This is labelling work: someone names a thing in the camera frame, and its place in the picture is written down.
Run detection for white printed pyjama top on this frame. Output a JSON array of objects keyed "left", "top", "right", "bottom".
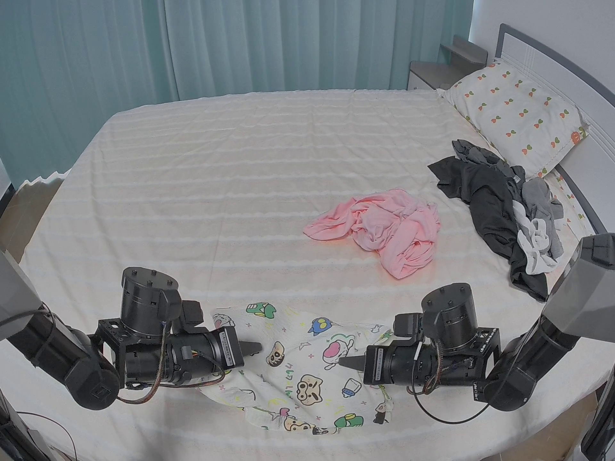
[{"left": 194, "top": 303, "right": 397, "bottom": 437}]

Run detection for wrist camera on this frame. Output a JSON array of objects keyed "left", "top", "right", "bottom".
[
  {"left": 394, "top": 312, "right": 423, "bottom": 342},
  {"left": 180, "top": 301, "right": 214, "bottom": 336}
]

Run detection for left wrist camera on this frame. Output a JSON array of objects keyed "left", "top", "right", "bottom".
[{"left": 180, "top": 301, "right": 214, "bottom": 336}]

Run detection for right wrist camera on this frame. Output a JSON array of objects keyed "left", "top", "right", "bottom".
[{"left": 394, "top": 312, "right": 423, "bottom": 342}]

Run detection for blue-green curtain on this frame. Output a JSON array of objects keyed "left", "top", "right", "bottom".
[{"left": 0, "top": 0, "right": 479, "bottom": 188}]

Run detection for pink garment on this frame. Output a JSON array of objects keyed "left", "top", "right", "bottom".
[{"left": 303, "top": 189, "right": 442, "bottom": 279}]

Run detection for pile of clothes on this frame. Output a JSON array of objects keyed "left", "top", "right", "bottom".
[{"left": 428, "top": 138, "right": 565, "bottom": 302}]

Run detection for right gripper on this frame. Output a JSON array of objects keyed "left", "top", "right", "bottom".
[{"left": 364, "top": 339, "right": 433, "bottom": 387}]

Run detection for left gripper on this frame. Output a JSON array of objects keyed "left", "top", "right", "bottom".
[{"left": 183, "top": 328, "right": 245, "bottom": 384}]

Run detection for grey bedside table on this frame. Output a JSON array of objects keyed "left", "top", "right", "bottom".
[{"left": 408, "top": 34, "right": 488, "bottom": 91}]

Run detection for black cable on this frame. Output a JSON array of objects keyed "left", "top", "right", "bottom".
[
  {"left": 118, "top": 372, "right": 226, "bottom": 406},
  {"left": 408, "top": 353, "right": 492, "bottom": 425}
]

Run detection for bed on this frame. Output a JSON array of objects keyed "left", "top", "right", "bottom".
[{"left": 0, "top": 23, "right": 615, "bottom": 461}]

